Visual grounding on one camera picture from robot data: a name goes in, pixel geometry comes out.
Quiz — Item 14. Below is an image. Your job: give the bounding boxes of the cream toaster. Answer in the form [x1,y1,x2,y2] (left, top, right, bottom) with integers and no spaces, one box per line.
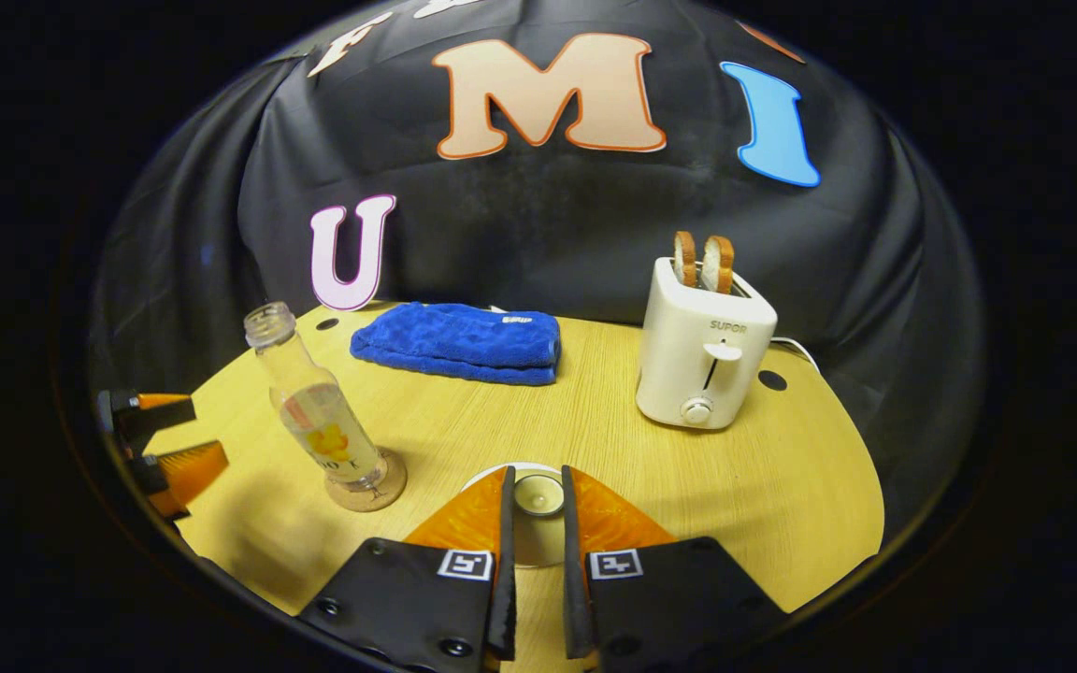
[635,257,779,431]

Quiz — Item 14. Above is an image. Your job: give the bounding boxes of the toast bread slice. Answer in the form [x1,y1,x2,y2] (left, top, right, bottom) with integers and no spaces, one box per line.
[672,231,698,288]
[699,235,736,294]

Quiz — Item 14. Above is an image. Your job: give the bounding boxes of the white toaster cable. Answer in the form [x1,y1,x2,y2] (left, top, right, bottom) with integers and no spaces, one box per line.
[768,336,822,375]

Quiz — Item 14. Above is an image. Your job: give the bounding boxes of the white teacup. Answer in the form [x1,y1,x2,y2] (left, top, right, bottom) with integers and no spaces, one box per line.
[459,461,566,496]

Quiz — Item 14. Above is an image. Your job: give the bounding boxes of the round cork coaster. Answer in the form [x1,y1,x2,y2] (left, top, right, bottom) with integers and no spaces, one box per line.
[324,447,409,513]

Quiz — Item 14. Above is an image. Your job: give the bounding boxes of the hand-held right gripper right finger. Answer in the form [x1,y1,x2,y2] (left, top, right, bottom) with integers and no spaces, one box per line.
[560,465,790,673]

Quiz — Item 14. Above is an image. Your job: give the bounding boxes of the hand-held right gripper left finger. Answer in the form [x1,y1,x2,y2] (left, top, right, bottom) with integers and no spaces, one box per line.
[295,465,518,673]

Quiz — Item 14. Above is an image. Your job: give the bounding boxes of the clear water bottle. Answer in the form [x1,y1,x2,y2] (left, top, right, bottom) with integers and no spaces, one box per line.
[244,301,390,494]

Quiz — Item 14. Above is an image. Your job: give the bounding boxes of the blue folded towel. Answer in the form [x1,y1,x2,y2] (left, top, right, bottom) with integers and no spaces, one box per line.
[350,301,563,387]

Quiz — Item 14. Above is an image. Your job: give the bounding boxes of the black backdrop cloth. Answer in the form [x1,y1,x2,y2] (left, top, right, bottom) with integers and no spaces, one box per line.
[90,0,988,552]

